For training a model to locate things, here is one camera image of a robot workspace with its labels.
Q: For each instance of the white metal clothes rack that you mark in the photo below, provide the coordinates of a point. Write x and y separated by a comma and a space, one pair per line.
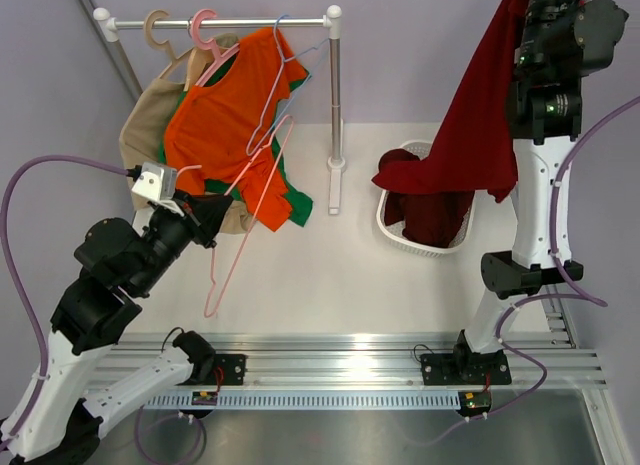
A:
331, 21

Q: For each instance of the white slotted cable duct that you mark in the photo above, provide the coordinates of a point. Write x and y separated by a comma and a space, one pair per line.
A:
233, 400

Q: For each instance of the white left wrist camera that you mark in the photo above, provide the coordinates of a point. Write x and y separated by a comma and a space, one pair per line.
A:
156, 183

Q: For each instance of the dark red t shirt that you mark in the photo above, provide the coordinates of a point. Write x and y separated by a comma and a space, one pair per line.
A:
473, 148

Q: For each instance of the pink plastic hanger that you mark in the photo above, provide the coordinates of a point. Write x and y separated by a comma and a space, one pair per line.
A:
208, 56
210, 313

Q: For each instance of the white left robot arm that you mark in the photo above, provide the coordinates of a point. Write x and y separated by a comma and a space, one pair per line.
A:
119, 266

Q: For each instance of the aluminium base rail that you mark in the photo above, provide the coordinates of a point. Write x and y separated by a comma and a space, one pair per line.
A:
386, 361

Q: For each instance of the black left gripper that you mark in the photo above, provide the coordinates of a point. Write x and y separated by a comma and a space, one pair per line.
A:
203, 215

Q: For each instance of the dark red shirt in basket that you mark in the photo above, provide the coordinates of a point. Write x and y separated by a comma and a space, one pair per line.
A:
432, 212

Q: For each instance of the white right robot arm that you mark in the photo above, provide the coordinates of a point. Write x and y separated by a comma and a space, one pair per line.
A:
544, 113

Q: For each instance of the orange t shirt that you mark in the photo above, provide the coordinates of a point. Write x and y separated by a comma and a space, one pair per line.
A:
213, 125

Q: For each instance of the white plastic laundry basket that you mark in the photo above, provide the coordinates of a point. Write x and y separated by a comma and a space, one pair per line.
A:
422, 149

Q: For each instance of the beige t shirt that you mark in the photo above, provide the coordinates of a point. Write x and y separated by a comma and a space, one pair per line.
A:
140, 137

